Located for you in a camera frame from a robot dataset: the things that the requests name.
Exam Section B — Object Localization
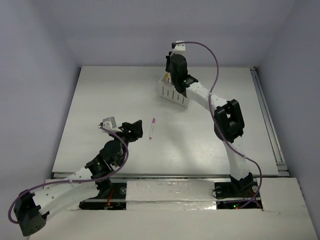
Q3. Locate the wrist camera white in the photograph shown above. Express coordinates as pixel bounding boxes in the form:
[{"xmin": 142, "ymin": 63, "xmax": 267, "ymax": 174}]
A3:
[
  {"xmin": 98, "ymin": 116, "xmax": 122, "ymax": 133},
  {"xmin": 170, "ymin": 41, "xmax": 186, "ymax": 57}
]

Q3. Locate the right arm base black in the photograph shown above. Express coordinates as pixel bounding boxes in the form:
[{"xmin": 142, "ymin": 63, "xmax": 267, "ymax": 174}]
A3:
[{"xmin": 211, "ymin": 173, "xmax": 263, "ymax": 210}]

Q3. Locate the white foam block centre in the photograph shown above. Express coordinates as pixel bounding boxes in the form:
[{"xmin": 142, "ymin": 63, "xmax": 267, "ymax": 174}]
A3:
[{"xmin": 125, "ymin": 180, "xmax": 217, "ymax": 211}]

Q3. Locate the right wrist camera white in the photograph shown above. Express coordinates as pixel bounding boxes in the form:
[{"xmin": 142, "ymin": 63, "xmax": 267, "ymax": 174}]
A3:
[{"xmin": 170, "ymin": 41, "xmax": 186, "ymax": 57}]

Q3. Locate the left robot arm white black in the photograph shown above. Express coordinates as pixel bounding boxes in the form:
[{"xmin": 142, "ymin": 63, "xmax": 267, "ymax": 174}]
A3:
[{"xmin": 8, "ymin": 117, "xmax": 143, "ymax": 237}]

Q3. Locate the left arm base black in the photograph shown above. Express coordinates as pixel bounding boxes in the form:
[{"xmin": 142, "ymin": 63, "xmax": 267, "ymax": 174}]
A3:
[{"xmin": 78, "ymin": 181, "xmax": 127, "ymax": 211}]

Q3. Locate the purple capped white marker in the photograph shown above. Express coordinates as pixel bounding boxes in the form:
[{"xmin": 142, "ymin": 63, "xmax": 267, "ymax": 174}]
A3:
[{"xmin": 148, "ymin": 117, "xmax": 156, "ymax": 140}]

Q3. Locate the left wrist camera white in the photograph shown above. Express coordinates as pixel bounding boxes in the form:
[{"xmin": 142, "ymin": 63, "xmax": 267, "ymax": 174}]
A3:
[{"xmin": 98, "ymin": 116, "xmax": 122, "ymax": 133}]

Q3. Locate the white two-compartment pen holder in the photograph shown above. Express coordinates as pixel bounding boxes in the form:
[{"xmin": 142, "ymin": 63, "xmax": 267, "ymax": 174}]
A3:
[{"xmin": 156, "ymin": 73, "xmax": 189, "ymax": 109}]

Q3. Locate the yellow capped white marker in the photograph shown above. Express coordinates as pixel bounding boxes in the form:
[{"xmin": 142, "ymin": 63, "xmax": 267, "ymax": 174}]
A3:
[{"xmin": 164, "ymin": 72, "xmax": 168, "ymax": 82}]

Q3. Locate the aluminium rail front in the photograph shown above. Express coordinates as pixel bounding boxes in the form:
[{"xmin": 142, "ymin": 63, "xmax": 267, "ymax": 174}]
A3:
[{"xmin": 51, "ymin": 171, "xmax": 232, "ymax": 180}]

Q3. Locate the aluminium rail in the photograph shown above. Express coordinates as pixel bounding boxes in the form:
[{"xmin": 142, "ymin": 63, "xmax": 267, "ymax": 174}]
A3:
[
  {"xmin": 51, "ymin": 171, "xmax": 232, "ymax": 180},
  {"xmin": 250, "ymin": 67, "xmax": 290, "ymax": 178}
]

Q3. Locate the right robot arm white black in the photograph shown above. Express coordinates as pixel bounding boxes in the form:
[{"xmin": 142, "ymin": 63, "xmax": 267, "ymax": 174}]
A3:
[{"xmin": 166, "ymin": 51, "xmax": 253, "ymax": 196}]

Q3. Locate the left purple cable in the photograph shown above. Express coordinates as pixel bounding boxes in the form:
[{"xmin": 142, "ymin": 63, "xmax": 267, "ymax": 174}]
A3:
[{"xmin": 7, "ymin": 126, "xmax": 130, "ymax": 223}]

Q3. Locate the aluminium rail right side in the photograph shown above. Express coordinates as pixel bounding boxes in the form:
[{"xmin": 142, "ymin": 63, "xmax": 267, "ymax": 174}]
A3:
[{"xmin": 250, "ymin": 67, "xmax": 290, "ymax": 178}]

